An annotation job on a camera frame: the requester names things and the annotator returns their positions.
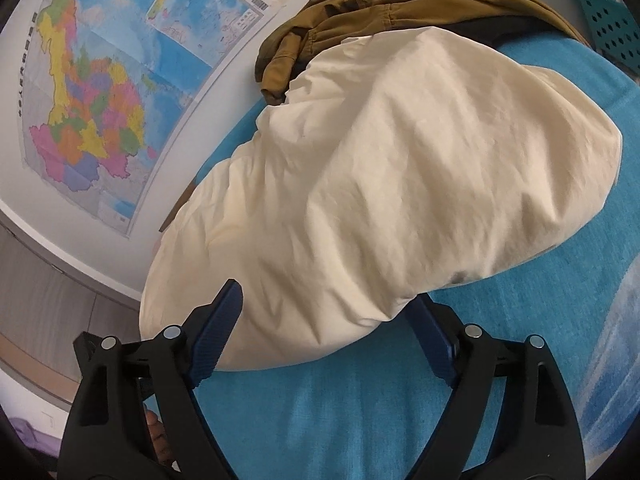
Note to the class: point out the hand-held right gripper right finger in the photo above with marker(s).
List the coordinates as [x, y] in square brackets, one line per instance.
[442, 355]

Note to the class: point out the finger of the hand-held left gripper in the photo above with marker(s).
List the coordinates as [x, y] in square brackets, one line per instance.
[86, 344]

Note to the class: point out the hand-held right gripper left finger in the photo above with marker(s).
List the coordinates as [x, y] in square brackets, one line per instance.
[216, 340]

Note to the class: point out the cream jacket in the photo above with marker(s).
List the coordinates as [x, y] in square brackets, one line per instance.
[380, 190]

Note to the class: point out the person's left hand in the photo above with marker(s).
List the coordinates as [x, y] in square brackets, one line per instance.
[157, 435]

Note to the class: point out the blue bedsheet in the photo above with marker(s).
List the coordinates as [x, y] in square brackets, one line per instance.
[350, 410]

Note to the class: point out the purple cloth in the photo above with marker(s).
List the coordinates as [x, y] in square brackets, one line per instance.
[32, 440]

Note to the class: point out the black cloth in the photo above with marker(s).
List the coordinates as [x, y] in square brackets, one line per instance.
[510, 30]

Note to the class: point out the brown jacket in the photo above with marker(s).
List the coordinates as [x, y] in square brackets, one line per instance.
[400, 0]

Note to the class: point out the teal perforated basket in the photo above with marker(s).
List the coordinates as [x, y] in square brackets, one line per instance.
[612, 20]

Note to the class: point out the colourful wall map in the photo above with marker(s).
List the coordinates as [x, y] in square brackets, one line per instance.
[110, 85]

